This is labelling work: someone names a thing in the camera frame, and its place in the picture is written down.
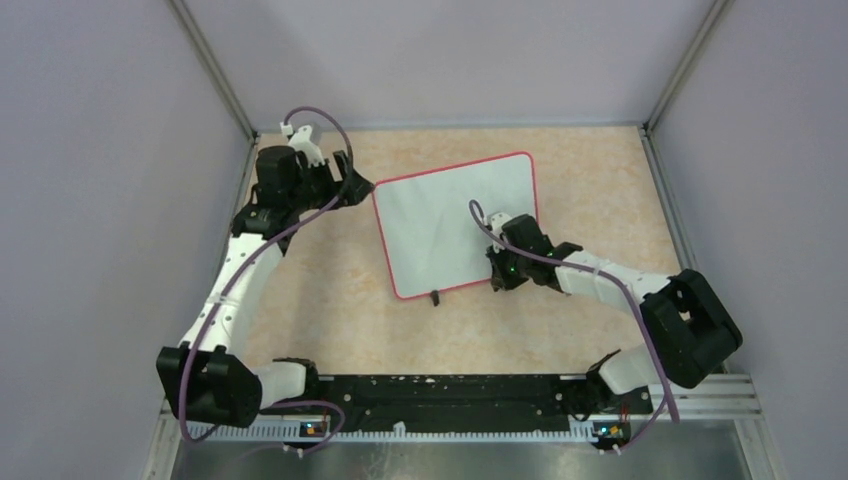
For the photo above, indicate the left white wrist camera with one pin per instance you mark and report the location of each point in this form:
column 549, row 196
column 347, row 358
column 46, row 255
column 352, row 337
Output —
column 300, row 139

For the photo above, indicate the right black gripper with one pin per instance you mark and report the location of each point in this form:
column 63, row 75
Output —
column 499, row 277

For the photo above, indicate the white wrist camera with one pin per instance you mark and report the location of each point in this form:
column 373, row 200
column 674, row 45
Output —
column 496, row 221
column 300, row 139

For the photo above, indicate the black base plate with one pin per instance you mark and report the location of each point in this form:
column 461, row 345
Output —
column 438, row 419

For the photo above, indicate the aluminium frame rail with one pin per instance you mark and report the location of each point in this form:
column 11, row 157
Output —
column 722, row 395

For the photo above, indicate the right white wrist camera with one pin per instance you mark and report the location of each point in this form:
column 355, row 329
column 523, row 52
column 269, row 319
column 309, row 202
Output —
column 496, row 221

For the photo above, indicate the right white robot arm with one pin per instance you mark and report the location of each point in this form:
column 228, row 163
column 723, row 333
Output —
column 687, row 332

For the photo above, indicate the white cable duct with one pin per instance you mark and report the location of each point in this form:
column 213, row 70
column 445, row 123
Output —
column 292, row 431

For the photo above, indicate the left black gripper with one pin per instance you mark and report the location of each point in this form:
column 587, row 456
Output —
column 356, row 189

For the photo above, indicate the pink framed whiteboard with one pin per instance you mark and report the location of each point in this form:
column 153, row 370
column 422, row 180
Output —
column 430, row 240

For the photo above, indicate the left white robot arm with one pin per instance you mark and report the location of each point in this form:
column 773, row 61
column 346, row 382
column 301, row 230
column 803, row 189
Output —
column 204, row 377

